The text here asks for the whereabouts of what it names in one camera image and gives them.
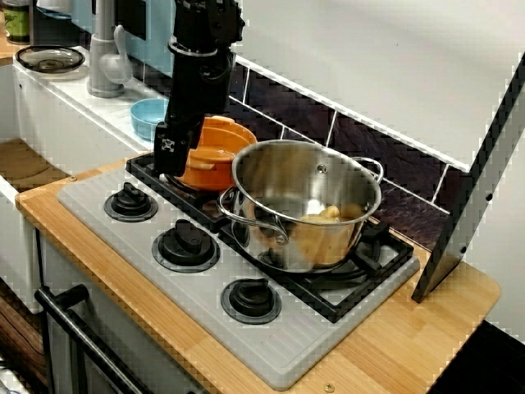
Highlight black burner grate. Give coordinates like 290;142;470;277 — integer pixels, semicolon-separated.
125;145;414;324

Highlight blue toy microwave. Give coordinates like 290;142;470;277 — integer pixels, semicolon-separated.
71;0;178;77

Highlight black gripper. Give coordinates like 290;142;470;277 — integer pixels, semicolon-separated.
153;39;238;177

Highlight black stove knob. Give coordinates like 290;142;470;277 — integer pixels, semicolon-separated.
152;218;221;274
103;182;159;223
220;277;283;326

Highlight smoked glass dish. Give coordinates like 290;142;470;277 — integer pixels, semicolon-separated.
15;44;86;75

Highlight orange plastic pot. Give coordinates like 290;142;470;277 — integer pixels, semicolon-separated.
176;115;258;191

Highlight stainless steel pot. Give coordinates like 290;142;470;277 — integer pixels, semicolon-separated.
216;139;386;274

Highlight grey toy stove top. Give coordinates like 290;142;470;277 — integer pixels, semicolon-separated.
56;158;422;391

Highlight grey toy faucet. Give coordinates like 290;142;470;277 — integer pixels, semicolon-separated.
85;0;135;99

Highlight black oven door handle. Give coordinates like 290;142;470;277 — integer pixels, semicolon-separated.
34;283;144;394

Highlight light blue bowl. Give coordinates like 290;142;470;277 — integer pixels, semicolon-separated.
130;98;170;143

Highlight pale blue dish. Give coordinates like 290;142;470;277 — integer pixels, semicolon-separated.
35;0;74;21

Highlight white oven door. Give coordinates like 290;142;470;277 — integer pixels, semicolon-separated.
39;237;206;394

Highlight green labelled can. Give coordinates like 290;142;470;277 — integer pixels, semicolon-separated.
2;0;32;45

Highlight yellow potato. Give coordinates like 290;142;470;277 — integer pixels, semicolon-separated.
298;204;341;225

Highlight dark tile backsplash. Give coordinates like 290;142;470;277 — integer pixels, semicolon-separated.
130;53;464;254

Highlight white sink basin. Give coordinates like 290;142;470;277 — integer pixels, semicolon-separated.
0;43;173;315

